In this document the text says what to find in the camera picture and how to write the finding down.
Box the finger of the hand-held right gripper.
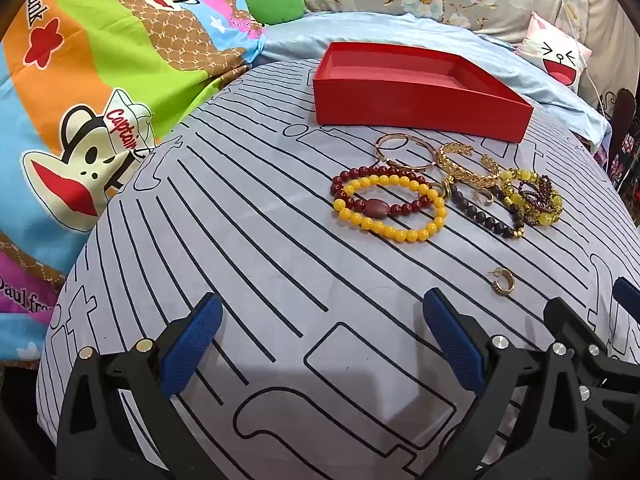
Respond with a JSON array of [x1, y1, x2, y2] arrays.
[[543, 297, 608, 361], [602, 276, 640, 361]]

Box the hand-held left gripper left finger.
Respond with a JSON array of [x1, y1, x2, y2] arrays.
[[55, 292, 224, 480]]

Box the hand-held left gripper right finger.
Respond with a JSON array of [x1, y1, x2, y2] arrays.
[[422, 288, 594, 480]]

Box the translucent yellow bead bracelet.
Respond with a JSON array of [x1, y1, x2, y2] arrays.
[[497, 167, 564, 228]]

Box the dark garnet chain bracelet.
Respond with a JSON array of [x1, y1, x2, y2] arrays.
[[517, 175, 553, 211]]

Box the dark red bead bracelet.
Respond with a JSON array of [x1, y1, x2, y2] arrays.
[[330, 164, 436, 221]]

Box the gold leaf bangle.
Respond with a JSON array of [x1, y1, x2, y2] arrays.
[[434, 142, 501, 191]]

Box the red cardboard box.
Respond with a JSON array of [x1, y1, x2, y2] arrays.
[[312, 41, 535, 143]]

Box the gold hoop earring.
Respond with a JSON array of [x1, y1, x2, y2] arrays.
[[489, 267, 516, 297]]

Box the grey striped bed sheet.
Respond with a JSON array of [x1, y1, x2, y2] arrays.
[[37, 57, 640, 480]]

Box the dark metal chair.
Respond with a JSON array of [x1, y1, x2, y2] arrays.
[[597, 87, 640, 196]]

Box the thin gold bangle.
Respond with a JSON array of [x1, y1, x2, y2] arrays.
[[374, 132, 435, 172]]

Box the light blue quilt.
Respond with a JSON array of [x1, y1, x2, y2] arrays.
[[250, 11, 613, 156]]

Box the pink cartoon face pillow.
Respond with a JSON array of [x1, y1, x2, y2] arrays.
[[515, 11, 593, 93]]

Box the beige cloth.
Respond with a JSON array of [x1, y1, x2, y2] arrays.
[[580, 0, 637, 111]]

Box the colourful cartoon blanket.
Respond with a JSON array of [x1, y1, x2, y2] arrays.
[[0, 0, 268, 366]]

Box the green cushion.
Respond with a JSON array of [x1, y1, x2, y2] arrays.
[[241, 0, 306, 27]]

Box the black bead bracelet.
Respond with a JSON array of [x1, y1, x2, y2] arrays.
[[447, 182, 526, 241]]

